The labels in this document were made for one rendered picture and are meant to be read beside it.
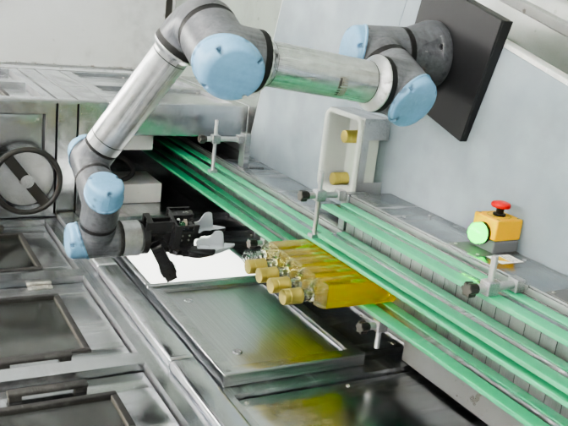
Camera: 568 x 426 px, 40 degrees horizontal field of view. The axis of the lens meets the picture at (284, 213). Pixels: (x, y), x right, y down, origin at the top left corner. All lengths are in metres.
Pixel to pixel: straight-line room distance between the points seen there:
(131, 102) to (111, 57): 3.83
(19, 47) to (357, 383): 3.96
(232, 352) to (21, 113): 1.14
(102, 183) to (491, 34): 0.84
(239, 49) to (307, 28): 1.03
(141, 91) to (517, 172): 0.78
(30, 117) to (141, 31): 3.00
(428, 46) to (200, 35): 0.59
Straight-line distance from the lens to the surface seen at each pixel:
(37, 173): 2.50
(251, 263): 1.77
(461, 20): 1.77
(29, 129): 2.49
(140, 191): 2.74
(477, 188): 1.74
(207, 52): 1.35
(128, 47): 5.40
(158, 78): 1.53
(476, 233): 1.60
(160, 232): 1.65
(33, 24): 5.24
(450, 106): 1.78
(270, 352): 1.68
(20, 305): 1.96
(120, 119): 1.57
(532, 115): 1.64
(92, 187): 1.52
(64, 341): 1.78
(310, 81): 1.47
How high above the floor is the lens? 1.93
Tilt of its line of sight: 29 degrees down
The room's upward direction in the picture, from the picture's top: 92 degrees counter-clockwise
